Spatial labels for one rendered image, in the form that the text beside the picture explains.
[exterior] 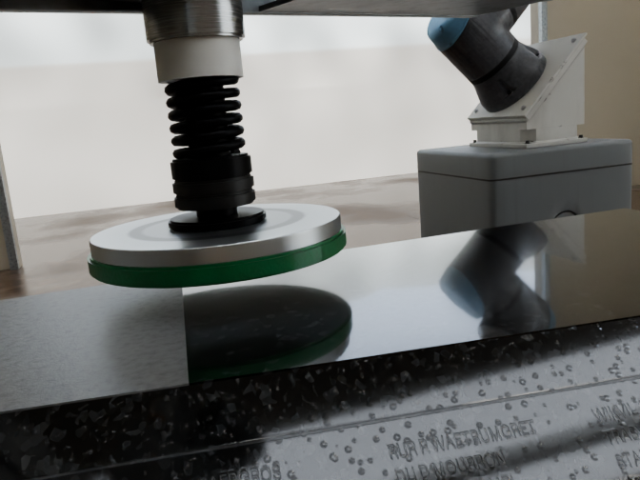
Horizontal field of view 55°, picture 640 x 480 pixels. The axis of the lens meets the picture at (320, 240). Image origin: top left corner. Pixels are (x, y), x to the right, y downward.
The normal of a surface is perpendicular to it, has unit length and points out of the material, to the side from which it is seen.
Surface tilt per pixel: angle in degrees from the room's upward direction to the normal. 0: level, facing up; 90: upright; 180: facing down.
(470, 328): 0
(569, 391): 45
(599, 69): 90
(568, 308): 0
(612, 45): 90
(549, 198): 90
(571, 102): 90
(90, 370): 0
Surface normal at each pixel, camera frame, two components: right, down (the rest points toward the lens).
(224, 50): 0.72, 0.07
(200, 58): 0.21, 0.18
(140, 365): -0.08, -0.98
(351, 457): 0.07, -0.57
